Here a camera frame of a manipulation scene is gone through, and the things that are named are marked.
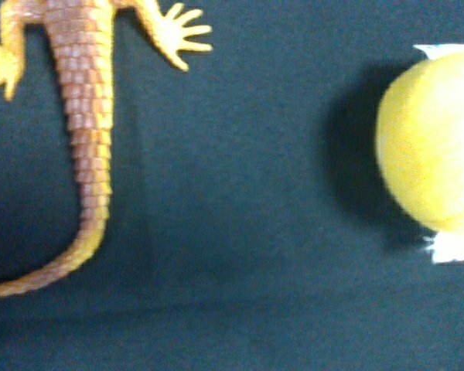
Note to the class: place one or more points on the yellow ball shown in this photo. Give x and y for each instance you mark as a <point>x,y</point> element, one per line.
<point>419,142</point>

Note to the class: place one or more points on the black tablecloth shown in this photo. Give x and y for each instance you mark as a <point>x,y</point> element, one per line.
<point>249,227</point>

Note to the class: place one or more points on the yellow toy lizard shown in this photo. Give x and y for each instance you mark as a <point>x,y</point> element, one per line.
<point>81,36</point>

